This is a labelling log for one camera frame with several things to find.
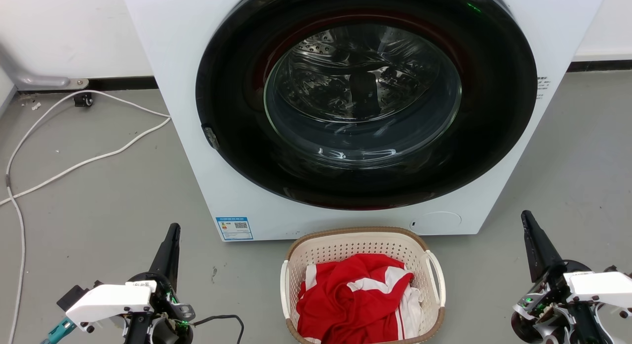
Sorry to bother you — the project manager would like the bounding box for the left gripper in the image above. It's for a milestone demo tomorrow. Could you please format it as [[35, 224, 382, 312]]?
[[122, 223, 196, 344]]

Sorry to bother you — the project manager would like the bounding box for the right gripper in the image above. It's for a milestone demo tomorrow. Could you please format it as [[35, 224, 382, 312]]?
[[511, 210, 632, 344]]

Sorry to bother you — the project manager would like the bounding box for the beige perforated laundry basket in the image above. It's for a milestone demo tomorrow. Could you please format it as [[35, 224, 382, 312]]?
[[280, 227, 446, 344]]

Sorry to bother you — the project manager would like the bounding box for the blue energy label sticker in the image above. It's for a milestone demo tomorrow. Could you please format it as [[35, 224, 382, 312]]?
[[216, 216, 254, 241]]

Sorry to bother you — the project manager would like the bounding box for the teal connector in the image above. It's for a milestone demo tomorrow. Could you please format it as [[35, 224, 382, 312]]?
[[40, 318, 78, 344]]

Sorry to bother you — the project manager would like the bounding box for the red and white garment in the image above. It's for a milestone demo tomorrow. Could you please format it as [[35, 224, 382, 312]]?
[[296, 253, 423, 344]]

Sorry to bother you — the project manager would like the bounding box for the white front-load washing machine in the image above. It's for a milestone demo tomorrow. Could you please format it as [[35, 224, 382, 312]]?
[[120, 0, 609, 242]]

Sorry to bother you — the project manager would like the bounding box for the round black washing machine door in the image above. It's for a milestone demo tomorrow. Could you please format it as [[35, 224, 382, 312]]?
[[195, 0, 538, 211]]

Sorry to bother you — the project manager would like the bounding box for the grey metal pipe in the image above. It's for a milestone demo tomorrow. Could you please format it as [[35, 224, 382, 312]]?
[[0, 42, 90, 91]]

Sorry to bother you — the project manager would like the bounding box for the thin black cable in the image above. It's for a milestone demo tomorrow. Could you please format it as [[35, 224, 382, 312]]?
[[192, 314, 245, 344]]

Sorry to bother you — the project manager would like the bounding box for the white power cable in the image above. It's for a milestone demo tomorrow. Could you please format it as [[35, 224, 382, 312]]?
[[0, 117, 172, 207]]

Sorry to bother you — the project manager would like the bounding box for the white and grey hose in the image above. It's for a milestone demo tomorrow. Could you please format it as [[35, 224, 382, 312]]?
[[4, 90, 171, 344]]

